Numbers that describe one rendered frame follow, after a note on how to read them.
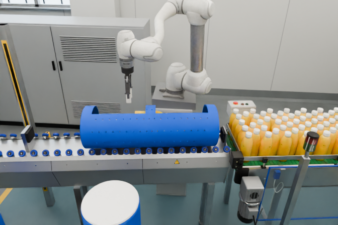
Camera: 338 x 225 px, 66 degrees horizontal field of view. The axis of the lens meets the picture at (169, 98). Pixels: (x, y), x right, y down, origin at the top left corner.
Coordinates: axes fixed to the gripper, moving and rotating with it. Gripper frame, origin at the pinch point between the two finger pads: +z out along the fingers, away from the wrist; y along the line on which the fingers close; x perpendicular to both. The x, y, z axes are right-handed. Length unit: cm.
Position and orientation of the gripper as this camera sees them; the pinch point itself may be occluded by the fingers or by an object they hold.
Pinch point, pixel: (129, 96)
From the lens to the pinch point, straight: 167.6
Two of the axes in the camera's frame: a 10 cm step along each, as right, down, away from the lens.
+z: -0.2, 8.9, 4.6
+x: 10.0, 0.0, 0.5
